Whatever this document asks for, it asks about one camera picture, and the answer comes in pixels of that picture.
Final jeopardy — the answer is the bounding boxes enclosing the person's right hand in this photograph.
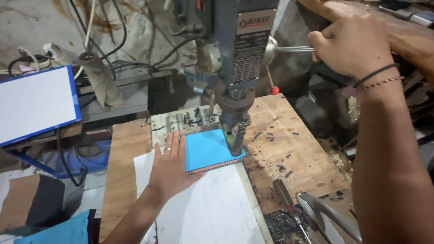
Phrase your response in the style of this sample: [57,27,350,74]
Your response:
[307,14,401,87]

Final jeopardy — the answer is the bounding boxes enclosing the person's left hand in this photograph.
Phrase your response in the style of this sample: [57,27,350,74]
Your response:
[147,130,206,204]

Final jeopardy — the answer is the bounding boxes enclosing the metal drill press feed lever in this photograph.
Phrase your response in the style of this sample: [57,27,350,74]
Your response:
[264,35,316,66]

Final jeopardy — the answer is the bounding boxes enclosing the blue-topped fabric swatch stack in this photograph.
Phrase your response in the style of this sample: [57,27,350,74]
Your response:
[185,128,247,175]

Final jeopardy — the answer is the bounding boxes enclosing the red-knobbed feed lever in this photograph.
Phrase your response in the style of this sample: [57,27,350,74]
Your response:
[265,64,281,96]

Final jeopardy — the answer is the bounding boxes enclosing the black wrist band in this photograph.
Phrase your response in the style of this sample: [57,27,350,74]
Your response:
[353,63,401,89]

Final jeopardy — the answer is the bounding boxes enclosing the grey drill press machine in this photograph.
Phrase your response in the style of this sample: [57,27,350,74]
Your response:
[171,0,283,157]

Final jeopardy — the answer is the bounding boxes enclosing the wooden bench with tools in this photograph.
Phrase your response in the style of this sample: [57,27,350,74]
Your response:
[297,0,434,86]

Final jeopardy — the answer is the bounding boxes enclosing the white slotted jig plate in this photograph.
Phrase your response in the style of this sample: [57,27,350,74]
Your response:
[151,104,225,147]

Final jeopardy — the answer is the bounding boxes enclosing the heap of metal shavings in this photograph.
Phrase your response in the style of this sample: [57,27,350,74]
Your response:
[264,208,314,244]

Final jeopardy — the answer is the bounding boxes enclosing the grey metal shelf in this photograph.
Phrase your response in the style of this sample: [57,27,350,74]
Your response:
[77,69,177,123]

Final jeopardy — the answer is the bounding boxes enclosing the white paper sheet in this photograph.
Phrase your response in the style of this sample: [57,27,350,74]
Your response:
[133,149,269,244]

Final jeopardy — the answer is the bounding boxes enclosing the cardboard tube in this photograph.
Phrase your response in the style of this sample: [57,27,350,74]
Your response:
[77,51,127,110]

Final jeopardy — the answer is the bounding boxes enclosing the blue plastic stool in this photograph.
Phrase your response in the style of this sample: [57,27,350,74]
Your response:
[6,138,113,179]

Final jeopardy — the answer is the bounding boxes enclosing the white power plug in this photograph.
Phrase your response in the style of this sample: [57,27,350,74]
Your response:
[42,43,61,59]

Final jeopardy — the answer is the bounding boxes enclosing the dark grey fabric piece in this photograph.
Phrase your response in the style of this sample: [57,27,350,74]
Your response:
[26,174,66,228]

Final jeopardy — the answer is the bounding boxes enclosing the blue fabric piece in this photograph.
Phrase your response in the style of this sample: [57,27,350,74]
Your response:
[13,209,91,244]

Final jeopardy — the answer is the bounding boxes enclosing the brown cardboard piece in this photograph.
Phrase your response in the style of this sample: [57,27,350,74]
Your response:
[0,174,42,232]

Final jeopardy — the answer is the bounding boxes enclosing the braided string bracelet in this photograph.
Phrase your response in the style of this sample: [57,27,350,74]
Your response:
[356,75,405,92]

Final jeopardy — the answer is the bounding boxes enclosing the brown-handled screwdriver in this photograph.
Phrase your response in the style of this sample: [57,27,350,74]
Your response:
[273,178,313,244]

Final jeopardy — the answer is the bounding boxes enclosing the grey-handled scissors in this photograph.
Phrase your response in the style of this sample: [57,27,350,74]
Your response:
[296,191,363,244]

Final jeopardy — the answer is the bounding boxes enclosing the black cable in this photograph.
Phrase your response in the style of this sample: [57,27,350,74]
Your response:
[68,0,128,62]

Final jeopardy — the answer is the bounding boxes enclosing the white cable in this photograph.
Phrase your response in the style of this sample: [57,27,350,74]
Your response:
[73,0,97,80]

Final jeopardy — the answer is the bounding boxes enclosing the white board with blue frame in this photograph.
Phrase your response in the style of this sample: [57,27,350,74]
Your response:
[0,64,83,148]

